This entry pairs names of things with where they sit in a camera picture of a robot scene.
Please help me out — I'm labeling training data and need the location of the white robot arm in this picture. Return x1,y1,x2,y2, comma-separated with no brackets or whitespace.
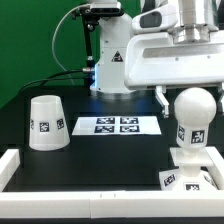
87,0,224,116

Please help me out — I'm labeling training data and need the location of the white front fence bar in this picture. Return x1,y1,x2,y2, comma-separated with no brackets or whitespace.
0,190,224,219

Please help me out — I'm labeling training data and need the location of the white lamp bulb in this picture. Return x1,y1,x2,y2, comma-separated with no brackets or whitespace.
174,87,216,155

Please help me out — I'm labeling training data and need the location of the white left fence bar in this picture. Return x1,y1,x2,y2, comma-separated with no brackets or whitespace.
0,149,20,192

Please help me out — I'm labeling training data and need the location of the grey cable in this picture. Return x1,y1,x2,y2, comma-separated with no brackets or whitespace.
51,3,88,86

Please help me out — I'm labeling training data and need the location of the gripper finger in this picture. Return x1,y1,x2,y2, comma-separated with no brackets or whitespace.
155,86,169,118
217,83,224,114

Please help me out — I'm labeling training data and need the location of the white lamp base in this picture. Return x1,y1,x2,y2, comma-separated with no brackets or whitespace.
159,147,217,191

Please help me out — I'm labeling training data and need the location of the white right fence bar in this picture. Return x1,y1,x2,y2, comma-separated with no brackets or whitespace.
206,146,224,190

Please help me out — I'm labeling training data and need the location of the black cable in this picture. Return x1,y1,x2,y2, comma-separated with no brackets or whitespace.
18,69,93,94

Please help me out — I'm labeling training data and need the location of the white fence bar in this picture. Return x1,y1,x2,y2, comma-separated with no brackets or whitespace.
0,149,20,192
206,146,224,190
0,190,224,219

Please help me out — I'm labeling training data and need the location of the white lamp shade cone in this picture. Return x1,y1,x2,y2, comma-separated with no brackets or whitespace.
29,95,70,151

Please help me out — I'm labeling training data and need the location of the black camera on stand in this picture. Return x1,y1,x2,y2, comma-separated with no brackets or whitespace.
72,0,124,74

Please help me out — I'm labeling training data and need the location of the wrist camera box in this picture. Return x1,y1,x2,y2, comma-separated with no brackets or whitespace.
132,4,178,34

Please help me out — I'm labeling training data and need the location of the white marker sheet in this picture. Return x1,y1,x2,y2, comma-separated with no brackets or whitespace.
72,116,161,136

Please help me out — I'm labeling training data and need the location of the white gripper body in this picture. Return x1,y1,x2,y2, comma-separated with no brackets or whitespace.
124,31,224,90

